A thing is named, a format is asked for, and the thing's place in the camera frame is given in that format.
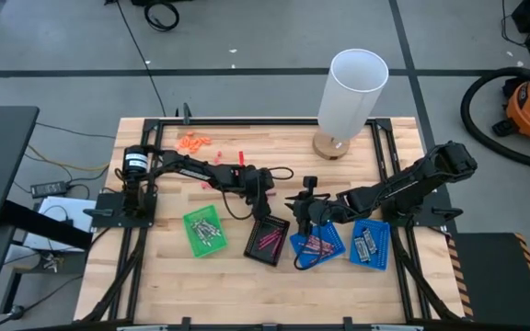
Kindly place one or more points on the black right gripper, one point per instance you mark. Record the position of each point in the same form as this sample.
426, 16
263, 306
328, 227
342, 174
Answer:
315, 211

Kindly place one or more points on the red tag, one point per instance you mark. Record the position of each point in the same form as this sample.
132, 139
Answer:
241, 158

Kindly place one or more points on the pink crayon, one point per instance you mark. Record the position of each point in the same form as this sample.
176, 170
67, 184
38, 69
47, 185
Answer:
313, 239
329, 249
306, 252
327, 242

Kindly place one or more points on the white shade table lamp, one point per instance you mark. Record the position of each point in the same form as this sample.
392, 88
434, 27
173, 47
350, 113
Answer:
352, 92

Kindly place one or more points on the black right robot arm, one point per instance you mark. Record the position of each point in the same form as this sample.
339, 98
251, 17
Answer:
407, 184

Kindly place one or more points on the pile of crayons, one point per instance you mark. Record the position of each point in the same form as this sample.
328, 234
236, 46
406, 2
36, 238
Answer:
205, 229

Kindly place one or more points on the blue plastic basket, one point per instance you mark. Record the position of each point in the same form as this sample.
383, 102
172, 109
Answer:
383, 259
334, 264

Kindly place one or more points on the black mat striped edge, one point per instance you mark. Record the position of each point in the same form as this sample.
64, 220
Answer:
495, 276

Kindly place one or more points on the black stand leg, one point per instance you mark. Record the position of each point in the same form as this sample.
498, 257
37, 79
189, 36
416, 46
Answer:
39, 223

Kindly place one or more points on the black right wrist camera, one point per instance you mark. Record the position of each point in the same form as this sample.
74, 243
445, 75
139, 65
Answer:
310, 182

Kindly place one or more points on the black plastic basket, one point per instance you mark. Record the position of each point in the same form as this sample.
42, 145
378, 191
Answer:
256, 253

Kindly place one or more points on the green plastic basket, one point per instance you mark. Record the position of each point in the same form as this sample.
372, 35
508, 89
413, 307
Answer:
216, 248

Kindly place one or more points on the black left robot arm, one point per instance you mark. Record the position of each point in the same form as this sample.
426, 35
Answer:
187, 167

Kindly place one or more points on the magenta crayon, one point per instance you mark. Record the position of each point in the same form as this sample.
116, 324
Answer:
269, 236
271, 243
277, 248

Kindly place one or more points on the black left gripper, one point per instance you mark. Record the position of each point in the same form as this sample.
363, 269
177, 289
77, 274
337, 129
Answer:
258, 184

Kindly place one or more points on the black power adapter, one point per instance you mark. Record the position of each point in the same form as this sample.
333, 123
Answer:
49, 188

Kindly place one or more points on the metal keys bundle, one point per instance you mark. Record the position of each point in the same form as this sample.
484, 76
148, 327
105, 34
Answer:
51, 262

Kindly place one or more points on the white paper sheet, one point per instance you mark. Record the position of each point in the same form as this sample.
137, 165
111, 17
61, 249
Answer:
62, 207

